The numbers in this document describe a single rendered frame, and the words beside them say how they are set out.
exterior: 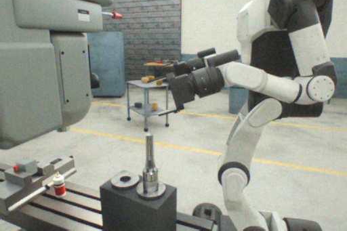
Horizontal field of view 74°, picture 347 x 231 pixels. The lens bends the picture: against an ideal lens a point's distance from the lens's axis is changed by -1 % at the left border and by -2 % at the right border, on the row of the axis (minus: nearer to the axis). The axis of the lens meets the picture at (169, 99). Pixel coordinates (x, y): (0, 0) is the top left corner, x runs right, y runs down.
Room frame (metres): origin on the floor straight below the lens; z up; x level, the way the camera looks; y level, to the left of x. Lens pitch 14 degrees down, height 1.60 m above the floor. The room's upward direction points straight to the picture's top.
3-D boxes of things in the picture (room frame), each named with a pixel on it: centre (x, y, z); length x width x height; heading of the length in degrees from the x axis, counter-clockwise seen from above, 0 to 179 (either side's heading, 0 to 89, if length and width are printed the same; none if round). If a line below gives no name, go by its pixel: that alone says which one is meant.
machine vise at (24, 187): (0.93, 0.60, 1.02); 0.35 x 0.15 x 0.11; 156
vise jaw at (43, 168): (0.95, 0.59, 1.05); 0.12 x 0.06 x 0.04; 66
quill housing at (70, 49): (0.81, 0.40, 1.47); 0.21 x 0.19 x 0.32; 69
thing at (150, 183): (0.63, 0.06, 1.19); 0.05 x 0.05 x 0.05
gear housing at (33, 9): (0.78, 0.41, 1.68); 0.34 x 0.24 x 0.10; 159
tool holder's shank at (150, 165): (0.63, 0.06, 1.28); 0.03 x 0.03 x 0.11
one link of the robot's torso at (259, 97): (0.98, -0.42, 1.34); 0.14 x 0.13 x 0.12; 170
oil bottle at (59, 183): (0.87, 0.47, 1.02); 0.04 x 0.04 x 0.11
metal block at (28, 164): (0.90, 0.61, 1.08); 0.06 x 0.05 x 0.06; 66
